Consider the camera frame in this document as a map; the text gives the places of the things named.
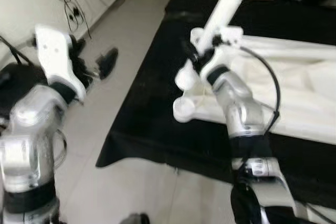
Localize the black tablecloth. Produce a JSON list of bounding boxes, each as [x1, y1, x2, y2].
[[96, 0, 336, 209]]

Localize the grey robot left leg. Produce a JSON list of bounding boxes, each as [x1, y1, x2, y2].
[[122, 212, 151, 224]]

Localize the black wall cables with plug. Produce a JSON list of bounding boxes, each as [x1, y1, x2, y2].
[[37, 0, 106, 34]]

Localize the white plastic table top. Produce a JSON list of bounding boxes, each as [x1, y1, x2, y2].
[[172, 30, 336, 146]]

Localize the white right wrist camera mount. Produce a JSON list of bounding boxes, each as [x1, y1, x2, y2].
[[190, 26, 244, 62]]

